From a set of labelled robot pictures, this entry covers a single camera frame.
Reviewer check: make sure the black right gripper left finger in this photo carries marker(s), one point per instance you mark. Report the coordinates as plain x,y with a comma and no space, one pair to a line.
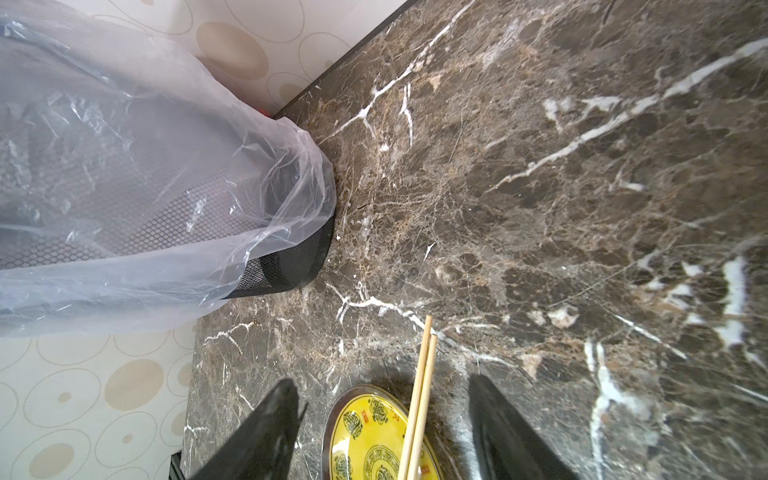
262,446

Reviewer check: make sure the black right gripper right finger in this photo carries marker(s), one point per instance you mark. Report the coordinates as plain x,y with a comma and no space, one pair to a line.
506,446

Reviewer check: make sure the wooden disposable chopsticks pair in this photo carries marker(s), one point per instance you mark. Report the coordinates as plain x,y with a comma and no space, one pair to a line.
418,411

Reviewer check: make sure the yellow patterned round plate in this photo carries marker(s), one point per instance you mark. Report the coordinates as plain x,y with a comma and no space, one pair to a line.
364,435

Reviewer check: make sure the clear plastic bin liner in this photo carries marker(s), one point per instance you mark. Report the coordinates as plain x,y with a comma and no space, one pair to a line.
150,180

